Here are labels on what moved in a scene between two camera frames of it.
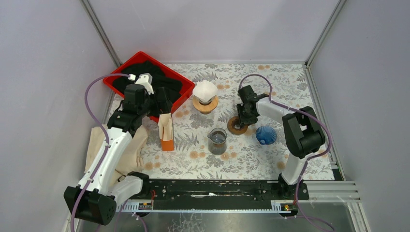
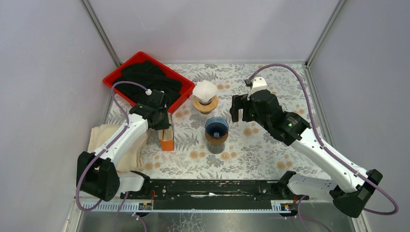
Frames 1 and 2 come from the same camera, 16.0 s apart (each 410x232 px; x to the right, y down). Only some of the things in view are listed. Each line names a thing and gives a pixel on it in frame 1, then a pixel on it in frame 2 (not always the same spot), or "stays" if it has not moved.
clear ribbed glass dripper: x=201 y=102 stays
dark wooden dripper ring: x=234 y=121 to x=216 y=140
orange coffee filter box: x=165 y=124 stays
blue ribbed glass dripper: x=266 y=135 to x=216 y=127
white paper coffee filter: x=205 y=90 stays
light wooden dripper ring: x=205 y=109 stays
